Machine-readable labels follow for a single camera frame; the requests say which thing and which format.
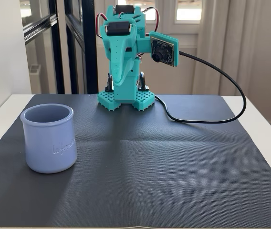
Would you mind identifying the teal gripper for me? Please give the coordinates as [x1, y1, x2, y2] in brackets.
[101, 20, 137, 87]

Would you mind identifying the lavender ceramic pot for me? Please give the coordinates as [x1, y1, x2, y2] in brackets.
[20, 103, 78, 174]

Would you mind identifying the black table clamp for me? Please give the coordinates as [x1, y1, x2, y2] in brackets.
[138, 73, 150, 92]

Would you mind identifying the black framed glass door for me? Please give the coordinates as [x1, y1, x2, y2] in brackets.
[22, 0, 98, 95]

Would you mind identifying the white framed window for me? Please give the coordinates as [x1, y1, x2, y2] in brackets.
[96, 0, 205, 95]

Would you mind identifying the beige curtain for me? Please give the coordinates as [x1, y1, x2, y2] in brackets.
[192, 0, 254, 96]

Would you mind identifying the dark grey mat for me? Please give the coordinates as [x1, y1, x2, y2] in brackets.
[0, 93, 271, 229]

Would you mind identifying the teal mounted wrist camera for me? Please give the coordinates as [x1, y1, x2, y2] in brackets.
[135, 31, 179, 68]

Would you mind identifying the red black servo wire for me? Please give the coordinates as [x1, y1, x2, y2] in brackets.
[95, 13, 108, 39]
[143, 7, 162, 33]

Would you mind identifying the black camera cable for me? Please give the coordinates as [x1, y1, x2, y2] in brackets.
[154, 51, 247, 124]

